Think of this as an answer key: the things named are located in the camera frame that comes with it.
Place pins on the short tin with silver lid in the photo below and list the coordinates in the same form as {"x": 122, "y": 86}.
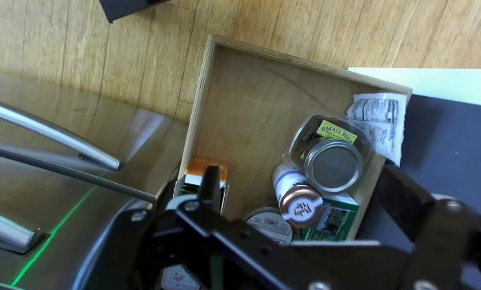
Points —
{"x": 266, "y": 223}

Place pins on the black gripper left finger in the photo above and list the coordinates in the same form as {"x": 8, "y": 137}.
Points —
{"x": 169, "y": 242}

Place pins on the white printed paper packet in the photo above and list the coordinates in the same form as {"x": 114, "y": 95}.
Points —
{"x": 379, "y": 121}

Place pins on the cans and jars cluster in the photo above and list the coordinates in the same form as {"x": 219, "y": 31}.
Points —
{"x": 245, "y": 107}

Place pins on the tall pantry cabinet door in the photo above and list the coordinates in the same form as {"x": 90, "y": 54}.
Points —
{"x": 450, "y": 139}

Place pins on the orange and green box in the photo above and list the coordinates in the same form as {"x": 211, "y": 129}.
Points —
{"x": 189, "y": 171}

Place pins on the black object top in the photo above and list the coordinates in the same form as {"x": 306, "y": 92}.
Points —
{"x": 127, "y": 8}

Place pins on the flat green box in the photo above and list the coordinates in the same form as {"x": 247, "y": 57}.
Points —
{"x": 337, "y": 218}

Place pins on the stainless steel refrigerator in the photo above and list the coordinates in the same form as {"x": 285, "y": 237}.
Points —
{"x": 63, "y": 215}

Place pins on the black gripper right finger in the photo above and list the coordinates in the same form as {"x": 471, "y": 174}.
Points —
{"x": 444, "y": 242}

